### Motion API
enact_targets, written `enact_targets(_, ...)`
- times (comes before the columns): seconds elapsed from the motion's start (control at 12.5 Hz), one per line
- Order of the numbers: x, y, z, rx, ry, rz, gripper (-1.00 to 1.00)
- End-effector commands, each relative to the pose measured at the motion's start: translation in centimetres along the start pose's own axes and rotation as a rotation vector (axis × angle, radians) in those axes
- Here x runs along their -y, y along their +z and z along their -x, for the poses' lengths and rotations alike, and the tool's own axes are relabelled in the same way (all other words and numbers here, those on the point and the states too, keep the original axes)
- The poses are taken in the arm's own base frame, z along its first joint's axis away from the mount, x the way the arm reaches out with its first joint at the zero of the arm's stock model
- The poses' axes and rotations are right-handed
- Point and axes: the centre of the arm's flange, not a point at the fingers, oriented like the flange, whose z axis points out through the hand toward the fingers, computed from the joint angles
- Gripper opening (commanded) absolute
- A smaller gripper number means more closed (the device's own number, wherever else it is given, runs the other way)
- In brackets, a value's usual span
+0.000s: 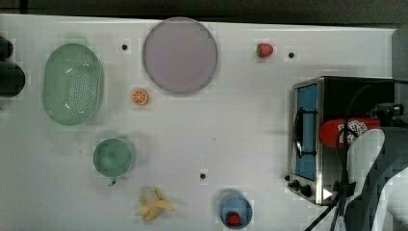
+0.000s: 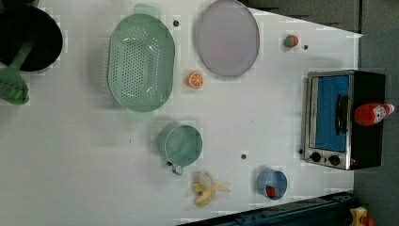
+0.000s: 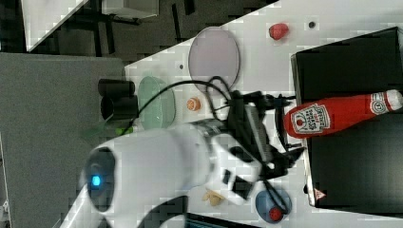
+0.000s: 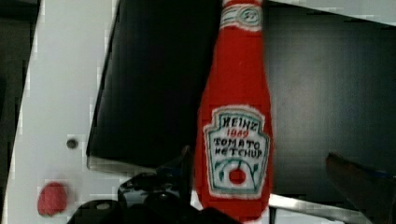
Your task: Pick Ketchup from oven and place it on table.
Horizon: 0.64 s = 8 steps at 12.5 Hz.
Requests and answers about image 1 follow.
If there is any orange slice toy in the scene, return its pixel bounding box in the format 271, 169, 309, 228
131, 89, 149, 106

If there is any silver toaster oven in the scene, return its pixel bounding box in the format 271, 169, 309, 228
290, 76, 395, 205

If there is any green cup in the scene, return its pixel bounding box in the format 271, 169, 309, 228
92, 139, 134, 186

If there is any green perforated colander basket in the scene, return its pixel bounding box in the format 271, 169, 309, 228
42, 43, 104, 126

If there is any peeled banana toy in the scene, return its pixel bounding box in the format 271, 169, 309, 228
135, 187, 175, 222

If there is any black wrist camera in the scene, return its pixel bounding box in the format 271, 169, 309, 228
370, 103, 404, 127

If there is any small red fruit toy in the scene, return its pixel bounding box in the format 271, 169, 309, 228
226, 213, 242, 227

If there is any blue bowl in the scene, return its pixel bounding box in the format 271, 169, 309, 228
218, 192, 253, 230

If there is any round lavender plate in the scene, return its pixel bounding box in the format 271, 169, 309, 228
142, 17, 218, 94

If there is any black cylinder object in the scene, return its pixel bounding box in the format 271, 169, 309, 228
0, 37, 26, 97

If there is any red strawberry toy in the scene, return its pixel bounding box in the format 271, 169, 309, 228
256, 43, 274, 58

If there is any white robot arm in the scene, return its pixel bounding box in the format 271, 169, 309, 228
344, 127, 407, 231

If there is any red plush ketchup bottle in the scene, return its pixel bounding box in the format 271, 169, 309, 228
319, 117, 380, 148

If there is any black cable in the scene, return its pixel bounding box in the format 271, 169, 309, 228
304, 80, 408, 231

